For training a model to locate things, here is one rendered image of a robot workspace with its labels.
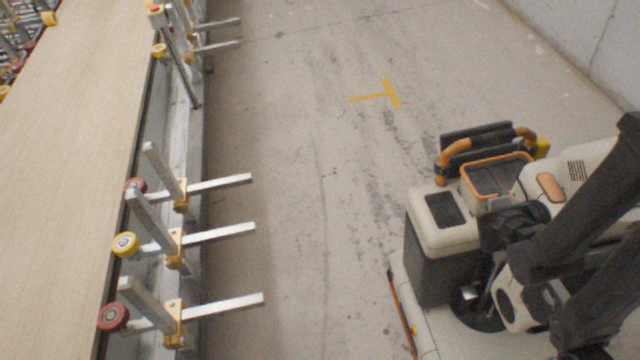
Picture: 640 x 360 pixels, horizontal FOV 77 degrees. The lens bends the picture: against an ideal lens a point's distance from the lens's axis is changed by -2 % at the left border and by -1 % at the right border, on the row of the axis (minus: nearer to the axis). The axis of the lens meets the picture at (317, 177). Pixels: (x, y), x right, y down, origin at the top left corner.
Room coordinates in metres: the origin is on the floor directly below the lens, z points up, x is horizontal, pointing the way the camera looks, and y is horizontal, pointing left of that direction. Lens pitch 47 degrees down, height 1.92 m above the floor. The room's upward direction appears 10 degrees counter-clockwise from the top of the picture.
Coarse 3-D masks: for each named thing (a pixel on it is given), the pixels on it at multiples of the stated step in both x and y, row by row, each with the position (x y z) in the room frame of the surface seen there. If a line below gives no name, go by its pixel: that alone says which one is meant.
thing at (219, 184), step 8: (232, 176) 1.09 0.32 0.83; (240, 176) 1.08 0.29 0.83; (248, 176) 1.07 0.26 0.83; (192, 184) 1.08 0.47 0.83; (200, 184) 1.08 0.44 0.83; (208, 184) 1.07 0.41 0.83; (216, 184) 1.06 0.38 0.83; (224, 184) 1.06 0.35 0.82; (232, 184) 1.06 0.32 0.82; (240, 184) 1.06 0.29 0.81; (160, 192) 1.07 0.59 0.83; (168, 192) 1.07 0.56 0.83; (192, 192) 1.05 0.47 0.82; (200, 192) 1.05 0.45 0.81; (208, 192) 1.05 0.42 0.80; (152, 200) 1.05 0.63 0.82; (160, 200) 1.05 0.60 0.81; (168, 200) 1.05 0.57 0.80
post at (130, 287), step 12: (132, 276) 0.54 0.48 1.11; (120, 288) 0.51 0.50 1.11; (132, 288) 0.51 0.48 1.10; (144, 288) 0.54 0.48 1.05; (132, 300) 0.51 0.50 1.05; (144, 300) 0.51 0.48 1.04; (156, 300) 0.54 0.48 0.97; (144, 312) 0.51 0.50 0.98; (156, 312) 0.51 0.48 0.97; (168, 312) 0.54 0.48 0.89; (156, 324) 0.51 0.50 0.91; (168, 324) 0.51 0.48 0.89; (180, 348) 0.51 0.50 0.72
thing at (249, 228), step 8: (240, 224) 0.84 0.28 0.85; (248, 224) 0.83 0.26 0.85; (208, 232) 0.83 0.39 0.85; (216, 232) 0.83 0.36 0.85; (224, 232) 0.82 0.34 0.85; (232, 232) 0.81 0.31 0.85; (240, 232) 0.81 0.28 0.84; (248, 232) 0.81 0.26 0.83; (256, 232) 0.81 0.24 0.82; (184, 240) 0.82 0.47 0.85; (192, 240) 0.81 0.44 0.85; (200, 240) 0.81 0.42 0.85; (208, 240) 0.81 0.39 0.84; (216, 240) 0.81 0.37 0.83; (144, 248) 0.81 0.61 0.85; (152, 248) 0.81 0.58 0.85; (160, 248) 0.80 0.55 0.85; (128, 256) 0.79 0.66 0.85; (136, 256) 0.79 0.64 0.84; (144, 256) 0.80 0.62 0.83
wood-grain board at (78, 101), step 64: (64, 0) 3.00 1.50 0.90; (128, 0) 2.79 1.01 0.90; (64, 64) 2.08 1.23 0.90; (128, 64) 1.95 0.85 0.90; (0, 128) 1.59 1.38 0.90; (64, 128) 1.50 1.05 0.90; (128, 128) 1.41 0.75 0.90; (0, 192) 1.16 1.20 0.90; (64, 192) 1.09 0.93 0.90; (0, 256) 0.85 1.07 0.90; (64, 256) 0.80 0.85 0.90; (0, 320) 0.61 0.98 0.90; (64, 320) 0.57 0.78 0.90
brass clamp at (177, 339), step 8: (168, 304) 0.60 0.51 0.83; (176, 304) 0.60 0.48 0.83; (184, 304) 0.61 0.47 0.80; (176, 312) 0.57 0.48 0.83; (176, 320) 0.55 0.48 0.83; (184, 328) 0.54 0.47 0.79; (168, 336) 0.50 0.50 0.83; (176, 336) 0.50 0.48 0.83; (184, 336) 0.51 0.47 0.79; (168, 344) 0.48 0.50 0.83; (176, 344) 0.48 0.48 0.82
